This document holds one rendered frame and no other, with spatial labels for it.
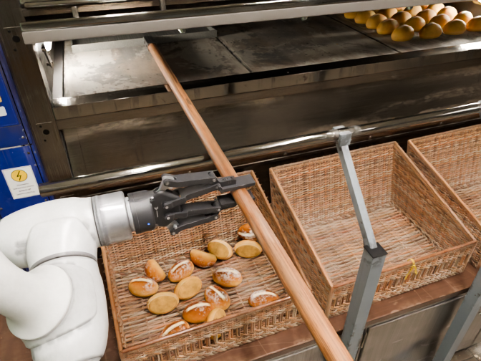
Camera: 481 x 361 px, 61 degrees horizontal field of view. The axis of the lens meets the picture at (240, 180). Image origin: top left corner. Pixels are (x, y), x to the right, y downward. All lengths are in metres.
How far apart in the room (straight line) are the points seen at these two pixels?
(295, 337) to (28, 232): 0.86
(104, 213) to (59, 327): 0.20
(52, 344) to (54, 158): 0.78
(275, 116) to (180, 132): 0.33
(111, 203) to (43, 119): 0.59
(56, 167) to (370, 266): 0.94
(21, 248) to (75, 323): 0.17
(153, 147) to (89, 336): 0.80
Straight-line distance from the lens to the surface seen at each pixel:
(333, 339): 0.57
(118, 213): 0.72
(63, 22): 1.02
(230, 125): 1.36
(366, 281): 1.11
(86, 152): 1.32
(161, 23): 1.03
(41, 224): 0.72
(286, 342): 1.30
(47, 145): 1.31
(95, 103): 1.24
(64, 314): 0.62
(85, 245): 0.71
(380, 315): 1.42
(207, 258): 1.42
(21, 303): 0.60
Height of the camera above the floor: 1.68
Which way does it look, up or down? 36 degrees down
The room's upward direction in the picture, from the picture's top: straight up
